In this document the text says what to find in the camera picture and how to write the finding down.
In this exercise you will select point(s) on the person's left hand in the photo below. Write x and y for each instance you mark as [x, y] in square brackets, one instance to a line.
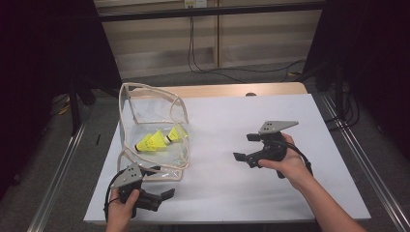
[118, 215]

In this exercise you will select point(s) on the black metal crossbar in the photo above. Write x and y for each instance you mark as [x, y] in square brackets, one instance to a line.
[209, 12]

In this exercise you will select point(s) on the white table sheet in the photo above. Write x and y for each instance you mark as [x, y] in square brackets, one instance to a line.
[274, 112]

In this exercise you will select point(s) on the aluminium floor rail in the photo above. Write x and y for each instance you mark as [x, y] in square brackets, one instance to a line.
[370, 174]
[58, 180]

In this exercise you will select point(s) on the yellow shuttlecock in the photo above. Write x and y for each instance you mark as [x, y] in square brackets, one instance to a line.
[158, 140]
[177, 133]
[143, 145]

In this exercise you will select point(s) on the wooden table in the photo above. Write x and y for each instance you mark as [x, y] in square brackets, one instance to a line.
[225, 90]

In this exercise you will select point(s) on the black metal stand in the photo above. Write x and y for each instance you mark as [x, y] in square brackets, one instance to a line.
[75, 109]

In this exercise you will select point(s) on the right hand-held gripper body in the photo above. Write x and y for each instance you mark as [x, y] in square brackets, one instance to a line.
[274, 148]

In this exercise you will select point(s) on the dark curtain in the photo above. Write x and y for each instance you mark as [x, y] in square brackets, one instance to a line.
[380, 48]
[32, 64]

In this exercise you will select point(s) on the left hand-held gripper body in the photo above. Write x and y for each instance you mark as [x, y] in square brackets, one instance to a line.
[129, 175]

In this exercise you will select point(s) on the white wall socket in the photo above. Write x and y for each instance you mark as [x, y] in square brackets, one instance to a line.
[195, 3]

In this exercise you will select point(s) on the transparent bag with beige trim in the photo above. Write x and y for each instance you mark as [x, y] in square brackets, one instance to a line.
[151, 109]

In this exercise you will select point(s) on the person's right hand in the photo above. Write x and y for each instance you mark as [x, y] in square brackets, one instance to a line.
[295, 167]

